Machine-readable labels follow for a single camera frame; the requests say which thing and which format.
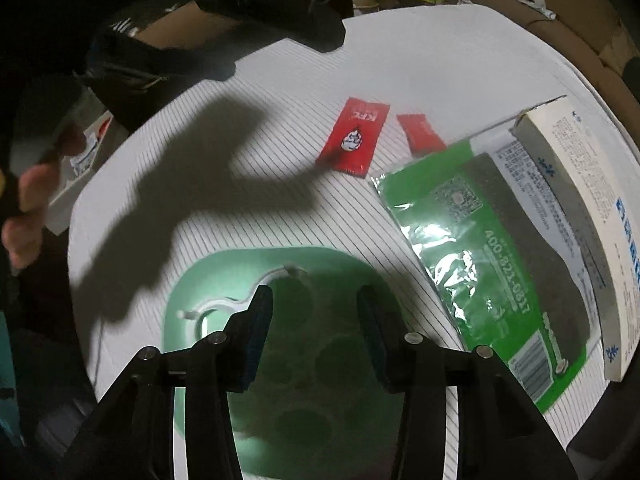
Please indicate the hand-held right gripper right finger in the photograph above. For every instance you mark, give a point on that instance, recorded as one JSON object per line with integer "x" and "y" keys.
{"x": 377, "y": 345}

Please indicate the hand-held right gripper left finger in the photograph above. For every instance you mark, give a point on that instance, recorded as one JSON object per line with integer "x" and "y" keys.
{"x": 255, "y": 340}

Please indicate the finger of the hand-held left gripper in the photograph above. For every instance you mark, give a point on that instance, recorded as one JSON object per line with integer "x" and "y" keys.
{"x": 300, "y": 15}

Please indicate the mint green soap dish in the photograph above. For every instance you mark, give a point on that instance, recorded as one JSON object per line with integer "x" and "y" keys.
{"x": 310, "y": 360}

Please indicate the green seaweed packet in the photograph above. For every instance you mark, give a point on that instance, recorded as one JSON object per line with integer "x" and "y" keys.
{"x": 450, "y": 240}

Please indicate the large red sauce sachet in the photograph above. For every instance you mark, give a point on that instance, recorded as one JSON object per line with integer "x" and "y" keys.
{"x": 355, "y": 135}

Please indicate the small red sachet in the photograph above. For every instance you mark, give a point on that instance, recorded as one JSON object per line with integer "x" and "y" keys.
{"x": 421, "y": 132}

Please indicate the white medicine box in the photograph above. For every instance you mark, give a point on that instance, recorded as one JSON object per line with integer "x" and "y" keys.
{"x": 575, "y": 170}

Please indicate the person's left hand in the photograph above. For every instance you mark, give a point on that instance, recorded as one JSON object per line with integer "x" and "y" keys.
{"x": 30, "y": 210}

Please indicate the white printed carton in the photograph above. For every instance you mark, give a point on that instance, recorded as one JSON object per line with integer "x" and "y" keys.
{"x": 87, "y": 160}

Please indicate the person's teal clothing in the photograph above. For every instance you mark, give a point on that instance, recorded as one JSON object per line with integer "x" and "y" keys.
{"x": 9, "y": 380}

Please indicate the brown sofa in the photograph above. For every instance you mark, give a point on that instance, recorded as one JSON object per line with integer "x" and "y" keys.
{"x": 575, "y": 0}

